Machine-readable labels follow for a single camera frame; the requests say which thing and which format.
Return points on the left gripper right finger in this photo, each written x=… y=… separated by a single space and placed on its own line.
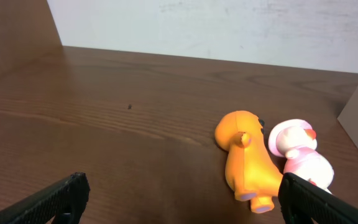
x=302 y=202

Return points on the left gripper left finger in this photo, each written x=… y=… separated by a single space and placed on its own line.
x=62 y=202

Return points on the yellow duck toy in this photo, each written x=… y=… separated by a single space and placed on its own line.
x=249 y=170

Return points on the white duck toy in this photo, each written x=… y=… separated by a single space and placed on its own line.
x=295 y=140

